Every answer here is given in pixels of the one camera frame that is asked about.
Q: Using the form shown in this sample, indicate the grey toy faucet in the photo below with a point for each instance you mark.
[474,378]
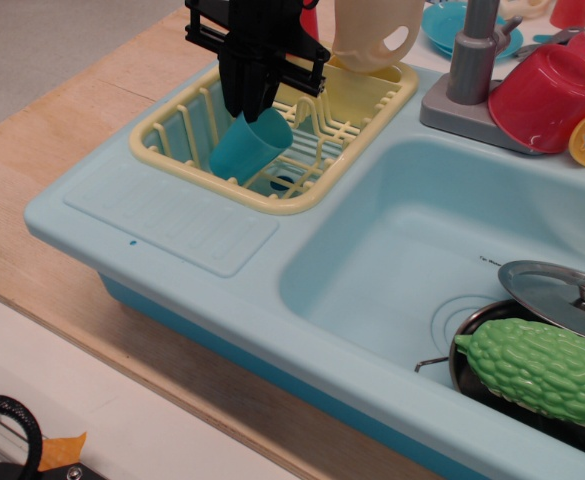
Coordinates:
[458,102]

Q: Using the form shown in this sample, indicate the green bitter gourd toy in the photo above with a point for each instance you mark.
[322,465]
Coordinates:
[537,366]

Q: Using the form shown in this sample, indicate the steel pot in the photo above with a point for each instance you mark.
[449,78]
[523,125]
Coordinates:
[466,382]

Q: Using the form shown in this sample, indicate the red plastic bowl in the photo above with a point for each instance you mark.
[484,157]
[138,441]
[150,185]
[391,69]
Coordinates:
[542,100]

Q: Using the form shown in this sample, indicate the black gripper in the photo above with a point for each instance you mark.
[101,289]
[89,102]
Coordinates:
[259,45]

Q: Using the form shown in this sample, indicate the steel pot lid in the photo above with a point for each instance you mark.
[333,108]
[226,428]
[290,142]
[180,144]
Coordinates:
[552,292]

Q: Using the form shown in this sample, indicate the teal plastic plate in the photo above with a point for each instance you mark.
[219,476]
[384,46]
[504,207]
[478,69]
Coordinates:
[441,22]

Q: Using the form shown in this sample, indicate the light blue toy sink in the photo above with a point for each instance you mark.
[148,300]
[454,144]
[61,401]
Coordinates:
[352,302]

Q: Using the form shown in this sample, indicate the orange tape piece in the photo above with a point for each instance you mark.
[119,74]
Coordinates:
[61,452]

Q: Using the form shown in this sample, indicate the black device base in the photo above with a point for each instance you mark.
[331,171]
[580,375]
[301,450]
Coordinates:
[10,471]

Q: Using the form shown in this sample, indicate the yellow dish rack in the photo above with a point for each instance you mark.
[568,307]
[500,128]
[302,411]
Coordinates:
[330,131]

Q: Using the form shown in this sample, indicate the teal plastic cup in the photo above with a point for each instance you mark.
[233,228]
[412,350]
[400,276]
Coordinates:
[248,147]

